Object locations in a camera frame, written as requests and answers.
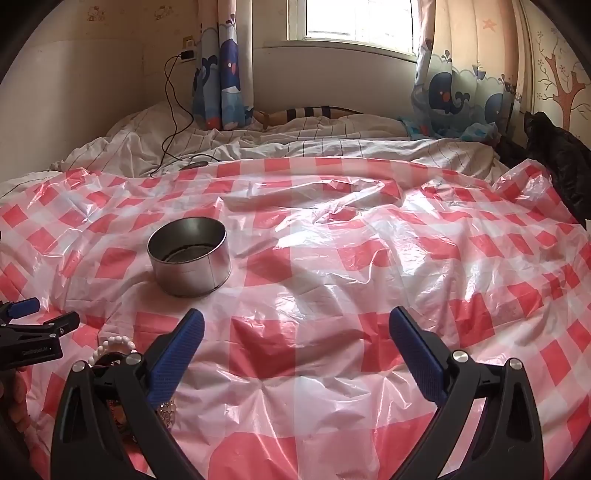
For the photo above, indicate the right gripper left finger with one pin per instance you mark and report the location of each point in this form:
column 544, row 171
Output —
column 86, row 443

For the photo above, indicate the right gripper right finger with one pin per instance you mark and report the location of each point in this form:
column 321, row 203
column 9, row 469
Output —
column 507, row 443

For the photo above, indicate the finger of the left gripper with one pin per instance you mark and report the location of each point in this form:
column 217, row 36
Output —
column 51, row 329
column 14, row 310

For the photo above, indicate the person left hand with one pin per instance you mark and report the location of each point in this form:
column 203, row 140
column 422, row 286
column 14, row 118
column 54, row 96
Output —
column 13, row 398

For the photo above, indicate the round metal tin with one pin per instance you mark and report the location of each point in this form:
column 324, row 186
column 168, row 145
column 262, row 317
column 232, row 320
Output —
column 190, row 256

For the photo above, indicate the pink checkered plastic sheet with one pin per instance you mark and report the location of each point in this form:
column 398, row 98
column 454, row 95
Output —
column 297, row 377

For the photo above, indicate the white striped duvet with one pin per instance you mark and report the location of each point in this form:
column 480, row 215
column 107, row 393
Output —
column 160, row 140

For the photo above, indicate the black clothing pile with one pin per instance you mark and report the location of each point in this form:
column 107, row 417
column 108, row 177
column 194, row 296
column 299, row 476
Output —
column 564, row 156

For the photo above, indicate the left whale curtain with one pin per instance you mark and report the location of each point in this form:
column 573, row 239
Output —
column 222, row 93

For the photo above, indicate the whale curtain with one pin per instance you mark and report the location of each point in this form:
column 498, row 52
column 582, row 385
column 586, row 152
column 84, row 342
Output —
column 222, row 93
column 467, row 79

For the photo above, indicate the striped pillow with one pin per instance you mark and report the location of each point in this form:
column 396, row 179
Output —
column 284, row 116

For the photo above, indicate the right whale curtain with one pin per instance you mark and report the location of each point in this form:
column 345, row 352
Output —
column 467, row 79

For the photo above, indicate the window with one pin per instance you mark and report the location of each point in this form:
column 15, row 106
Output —
column 383, row 24

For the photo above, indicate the wall charger plug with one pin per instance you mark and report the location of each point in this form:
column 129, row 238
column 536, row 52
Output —
column 187, row 52

